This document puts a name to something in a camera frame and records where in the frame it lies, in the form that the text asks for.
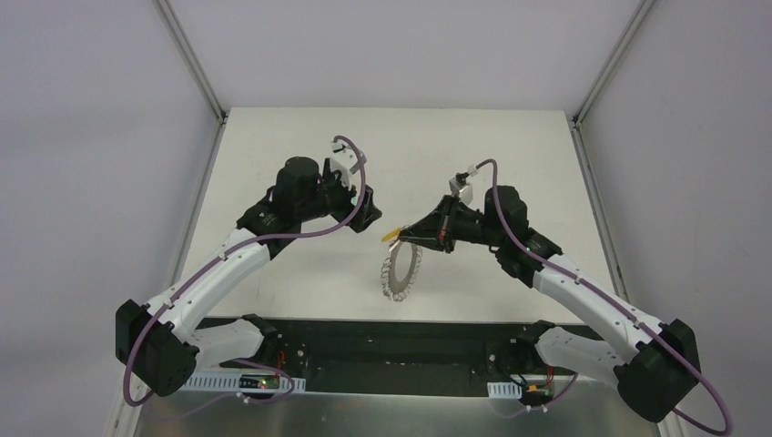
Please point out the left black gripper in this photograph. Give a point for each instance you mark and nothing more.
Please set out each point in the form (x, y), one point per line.
(354, 201)

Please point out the yellow tagged key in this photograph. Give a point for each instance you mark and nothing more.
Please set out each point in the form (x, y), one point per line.
(392, 236)

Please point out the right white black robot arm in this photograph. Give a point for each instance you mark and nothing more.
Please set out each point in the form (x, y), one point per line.
(646, 360)

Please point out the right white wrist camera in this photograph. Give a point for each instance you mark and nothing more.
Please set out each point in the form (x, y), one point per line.
(461, 188)

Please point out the large metal disc keyring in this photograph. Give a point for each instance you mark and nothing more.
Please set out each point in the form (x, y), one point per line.
(399, 270)

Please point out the controller circuit board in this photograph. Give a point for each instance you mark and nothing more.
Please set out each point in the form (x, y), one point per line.
(537, 395)
(259, 382)

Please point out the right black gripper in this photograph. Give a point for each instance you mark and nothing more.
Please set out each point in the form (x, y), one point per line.
(450, 222)

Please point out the left controller circuit board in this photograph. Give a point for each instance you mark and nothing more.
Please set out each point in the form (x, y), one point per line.
(259, 382)

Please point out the right controller circuit board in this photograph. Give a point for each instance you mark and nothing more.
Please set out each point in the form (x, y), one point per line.
(537, 395)

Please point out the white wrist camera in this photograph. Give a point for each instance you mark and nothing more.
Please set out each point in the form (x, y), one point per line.
(347, 162)
(461, 188)

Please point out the right white slotted cable duct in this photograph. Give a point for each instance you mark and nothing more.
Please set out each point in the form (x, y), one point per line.
(504, 390)

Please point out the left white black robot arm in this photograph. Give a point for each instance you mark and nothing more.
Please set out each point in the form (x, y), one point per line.
(161, 341)

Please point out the left aluminium frame post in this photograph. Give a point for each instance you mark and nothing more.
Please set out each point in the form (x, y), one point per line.
(189, 57)

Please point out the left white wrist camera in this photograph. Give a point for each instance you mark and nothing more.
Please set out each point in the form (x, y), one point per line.
(347, 162)

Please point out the right aluminium frame post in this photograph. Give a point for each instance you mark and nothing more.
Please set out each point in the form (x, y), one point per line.
(623, 43)

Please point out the aluminium frame post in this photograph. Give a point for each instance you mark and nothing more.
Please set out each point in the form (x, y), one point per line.
(189, 57)
(623, 43)

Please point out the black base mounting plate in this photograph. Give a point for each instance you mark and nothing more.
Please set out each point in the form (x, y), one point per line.
(443, 359)

